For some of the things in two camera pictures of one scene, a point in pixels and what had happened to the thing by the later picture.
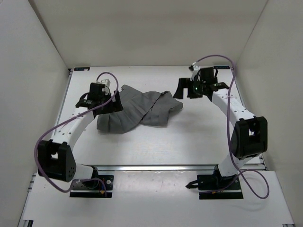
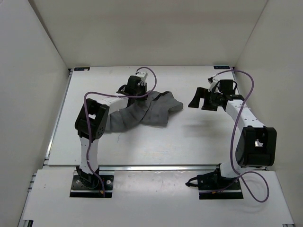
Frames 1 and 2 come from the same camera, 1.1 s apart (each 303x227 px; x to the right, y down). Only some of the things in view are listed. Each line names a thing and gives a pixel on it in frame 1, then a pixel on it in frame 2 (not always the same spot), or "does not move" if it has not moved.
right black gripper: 185,83 → 202,93
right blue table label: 221,67 does not move
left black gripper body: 109,104 → 142,90
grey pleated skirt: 149,109 does not move
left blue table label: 81,68 does not move
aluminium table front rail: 114,167 does not move
